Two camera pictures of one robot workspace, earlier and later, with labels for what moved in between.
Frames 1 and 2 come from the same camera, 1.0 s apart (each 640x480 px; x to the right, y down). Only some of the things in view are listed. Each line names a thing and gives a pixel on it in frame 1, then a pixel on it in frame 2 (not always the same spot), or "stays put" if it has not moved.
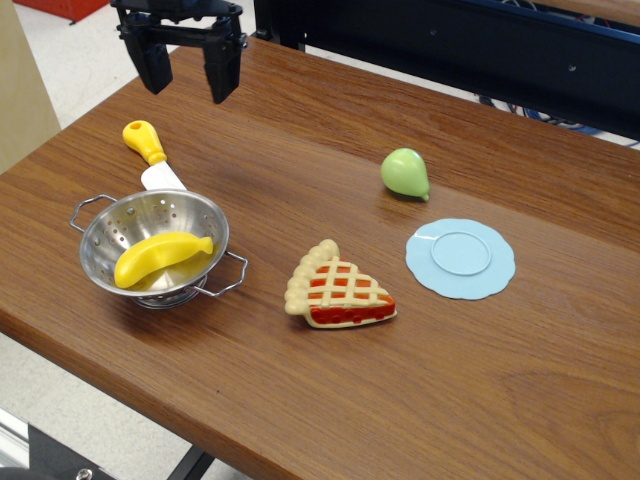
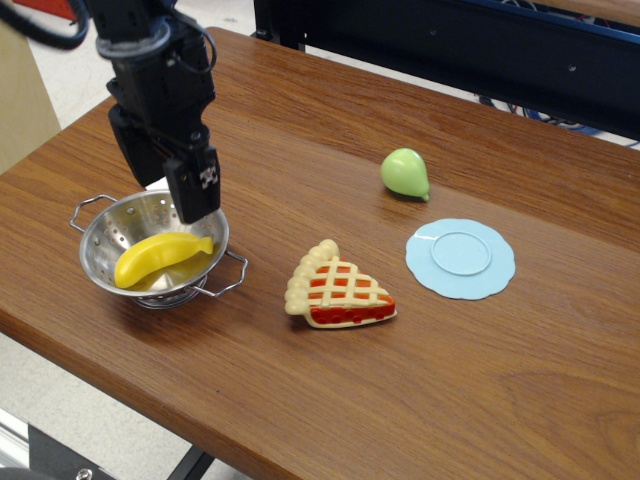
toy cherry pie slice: x=332 y=291 stays put
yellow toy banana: x=155 y=250 stays put
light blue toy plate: x=461 y=258 stays put
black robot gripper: x=148 y=26 → x=161 y=87
